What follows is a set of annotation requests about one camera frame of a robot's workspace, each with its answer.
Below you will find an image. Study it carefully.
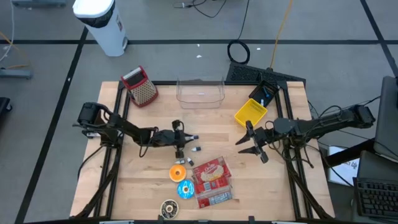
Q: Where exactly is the grey laptop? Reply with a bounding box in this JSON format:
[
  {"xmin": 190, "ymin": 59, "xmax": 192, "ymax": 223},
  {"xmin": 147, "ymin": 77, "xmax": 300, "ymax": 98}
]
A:
[{"xmin": 373, "ymin": 76, "xmax": 398, "ymax": 162}]

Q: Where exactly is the clear plastic bin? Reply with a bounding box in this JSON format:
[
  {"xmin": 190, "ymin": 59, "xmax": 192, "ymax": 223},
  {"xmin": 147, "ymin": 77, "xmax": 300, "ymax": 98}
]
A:
[{"xmin": 175, "ymin": 76, "xmax": 226, "ymax": 110}]

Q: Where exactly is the chocolate glazed donut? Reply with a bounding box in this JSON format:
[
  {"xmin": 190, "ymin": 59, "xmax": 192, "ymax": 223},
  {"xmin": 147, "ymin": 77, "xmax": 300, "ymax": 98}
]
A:
[{"xmin": 160, "ymin": 198, "xmax": 180, "ymax": 220}]

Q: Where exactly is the blue glazed donut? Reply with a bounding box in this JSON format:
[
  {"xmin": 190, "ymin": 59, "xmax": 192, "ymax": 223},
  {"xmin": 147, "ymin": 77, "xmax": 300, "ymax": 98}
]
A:
[{"xmin": 176, "ymin": 179, "xmax": 196, "ymax": 200}]

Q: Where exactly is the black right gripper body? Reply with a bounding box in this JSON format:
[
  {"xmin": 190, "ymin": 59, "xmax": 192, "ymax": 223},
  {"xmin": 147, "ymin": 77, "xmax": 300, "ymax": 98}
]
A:
[{"xmin": 245, "ymin": 120, "xmax": 277, "ymax": 164}]

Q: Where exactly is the coiled black cable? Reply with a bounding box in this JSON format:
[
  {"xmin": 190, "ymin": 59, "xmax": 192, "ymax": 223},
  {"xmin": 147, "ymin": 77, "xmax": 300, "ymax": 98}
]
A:
[{"xmin": 226, "ymin": 39, "xmax": 251, "ymax": 65}]

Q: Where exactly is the red steel box grater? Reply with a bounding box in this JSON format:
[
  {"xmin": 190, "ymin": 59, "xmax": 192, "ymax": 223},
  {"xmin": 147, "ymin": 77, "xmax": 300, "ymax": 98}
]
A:
[{"xmin": 120, "ymin": 65, "xmax": 159, "ymax": 108}]

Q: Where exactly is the grey stand foot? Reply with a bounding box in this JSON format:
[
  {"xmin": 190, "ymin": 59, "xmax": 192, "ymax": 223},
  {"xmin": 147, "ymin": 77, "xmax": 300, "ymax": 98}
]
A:
[
  {"xmin": 0, "ymin": 68, "xmax": 34, "ymax": 80},
  {"xmin": 12, "ymin": 0, "xmax": 67, "ymax": 8}
]

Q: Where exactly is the red packet with barcodes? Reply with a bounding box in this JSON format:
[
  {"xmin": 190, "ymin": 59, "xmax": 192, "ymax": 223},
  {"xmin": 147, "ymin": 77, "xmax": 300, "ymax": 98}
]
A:
[{"xmin": 197, "ymin": 189, "xmax": 234, "ymax": 209}]

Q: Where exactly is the orange glazed donut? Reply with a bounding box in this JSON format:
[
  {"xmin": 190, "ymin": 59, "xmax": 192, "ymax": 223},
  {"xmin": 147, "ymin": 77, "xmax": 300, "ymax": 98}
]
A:
[{"xmin": 169, "ymin": 164, "xmax": 187, "ymax": 183}]

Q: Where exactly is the red popcorn packet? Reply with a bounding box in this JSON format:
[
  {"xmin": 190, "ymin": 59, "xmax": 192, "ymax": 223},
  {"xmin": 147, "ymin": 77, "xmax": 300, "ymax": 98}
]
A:
[{"xmin": 194, "ymin": 177, "xmax": 233, "ymax": 195}]

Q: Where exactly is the red popcorn bag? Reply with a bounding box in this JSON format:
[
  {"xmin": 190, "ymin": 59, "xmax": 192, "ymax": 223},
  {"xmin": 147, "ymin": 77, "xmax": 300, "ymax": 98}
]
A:
[{"xmin": 191, "ymin": 155, "xmax": 233, "ymax": 184}]

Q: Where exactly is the black keyboard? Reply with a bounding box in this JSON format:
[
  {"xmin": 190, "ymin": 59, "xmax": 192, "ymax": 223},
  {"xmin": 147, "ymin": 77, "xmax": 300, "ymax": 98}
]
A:
[{"xmin": 353, "ymin": 177, "xmax": 398, "ymax": 219}]

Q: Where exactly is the white trash can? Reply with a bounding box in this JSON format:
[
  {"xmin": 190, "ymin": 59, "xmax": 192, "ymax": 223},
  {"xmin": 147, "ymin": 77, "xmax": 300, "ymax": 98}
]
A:
[{"xmin": 72, "ymin": 0, "xmax": 129, "ymax": 57}]

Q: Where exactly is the yellow power cable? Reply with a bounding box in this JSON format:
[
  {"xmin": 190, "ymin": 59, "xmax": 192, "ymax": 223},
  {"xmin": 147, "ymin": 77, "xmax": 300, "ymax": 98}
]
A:
[{"xmin": 269, "ymin": 0, "xmax": 295, "ymax": 70}]

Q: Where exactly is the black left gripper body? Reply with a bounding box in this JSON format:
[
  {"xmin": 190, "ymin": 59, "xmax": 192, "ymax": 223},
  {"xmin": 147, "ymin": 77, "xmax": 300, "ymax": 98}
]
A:
[{"xmin": 155, "ymin": 119, "xmax": 187, "ymax": 159}]

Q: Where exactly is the yellow plastic basket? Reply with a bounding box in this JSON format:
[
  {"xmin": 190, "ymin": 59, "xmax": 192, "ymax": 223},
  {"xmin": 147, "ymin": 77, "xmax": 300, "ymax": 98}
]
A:
[{"xmin": 234, "ymin": 98, "xmax": 269, "ymax": 128}]

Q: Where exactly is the black floor cable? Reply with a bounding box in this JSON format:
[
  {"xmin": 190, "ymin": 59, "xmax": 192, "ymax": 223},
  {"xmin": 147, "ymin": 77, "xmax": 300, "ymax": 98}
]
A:
[{"xmin": 172, "ymin": 0, "xmax": 250, "ymax": 19}]

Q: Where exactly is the white paper sheet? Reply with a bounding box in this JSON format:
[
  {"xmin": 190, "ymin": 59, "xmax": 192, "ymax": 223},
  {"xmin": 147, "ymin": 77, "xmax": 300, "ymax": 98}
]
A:
[{"xmin": 328, "ymin": 146, "xmax": 360, "ymax": 187}]

